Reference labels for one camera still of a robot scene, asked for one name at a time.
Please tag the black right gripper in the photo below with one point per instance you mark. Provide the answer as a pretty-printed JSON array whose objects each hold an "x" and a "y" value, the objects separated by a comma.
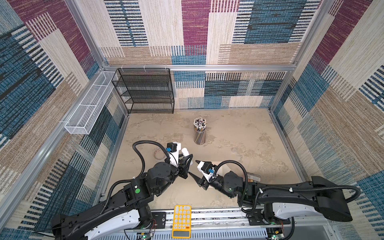
[{"x": 200, "y": 182}]

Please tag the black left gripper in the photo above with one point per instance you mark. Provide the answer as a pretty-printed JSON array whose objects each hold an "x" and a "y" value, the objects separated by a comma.
[{"x": 183, "y": 169}]

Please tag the white glue stick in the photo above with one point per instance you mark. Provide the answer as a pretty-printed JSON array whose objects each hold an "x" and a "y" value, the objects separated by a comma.
[{"x": 185, "y": 152}]

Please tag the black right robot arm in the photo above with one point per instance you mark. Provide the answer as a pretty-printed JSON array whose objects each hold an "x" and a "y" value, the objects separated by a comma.
[{"x": 280, "y": 202}]

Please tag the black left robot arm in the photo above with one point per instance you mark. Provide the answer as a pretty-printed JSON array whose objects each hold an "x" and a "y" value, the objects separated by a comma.
[{"x": 127, "y": 195}]

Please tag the white tape roll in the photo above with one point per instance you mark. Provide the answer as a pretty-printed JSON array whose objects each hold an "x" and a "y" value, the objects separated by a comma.
[{"x": 159, "y": 155}]

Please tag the metal cup of pencils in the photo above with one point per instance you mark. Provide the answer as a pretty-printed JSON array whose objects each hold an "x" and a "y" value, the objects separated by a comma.
[{"x": 200, "y": 126}]

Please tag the yellow calculator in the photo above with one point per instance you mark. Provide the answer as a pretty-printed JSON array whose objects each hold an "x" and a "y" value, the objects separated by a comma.
[{"x": 181, "y": 227}]

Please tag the pack of coloured highlighters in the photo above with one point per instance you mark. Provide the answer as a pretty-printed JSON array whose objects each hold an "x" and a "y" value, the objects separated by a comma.
[{"x": 253, "y": 178}]

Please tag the aluminium front rail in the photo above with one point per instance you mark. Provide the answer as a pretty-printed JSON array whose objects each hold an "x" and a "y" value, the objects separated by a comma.
[{"x": 201, "y": 219}]

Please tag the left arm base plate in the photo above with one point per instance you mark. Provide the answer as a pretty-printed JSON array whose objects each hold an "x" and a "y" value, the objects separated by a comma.
[{"x": 159, "y": 220}]

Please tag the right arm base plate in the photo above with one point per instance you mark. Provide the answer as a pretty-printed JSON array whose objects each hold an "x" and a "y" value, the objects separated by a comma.
[{"x": 255, "y": 219}]

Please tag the black wire shelf rack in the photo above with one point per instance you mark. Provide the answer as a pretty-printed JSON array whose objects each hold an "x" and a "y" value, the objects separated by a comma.
[{"x": 145, "y": 91}]

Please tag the white wire mesh basket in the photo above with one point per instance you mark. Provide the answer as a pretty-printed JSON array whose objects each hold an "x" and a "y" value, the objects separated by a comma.
[{"x": 87, "y": 112}]

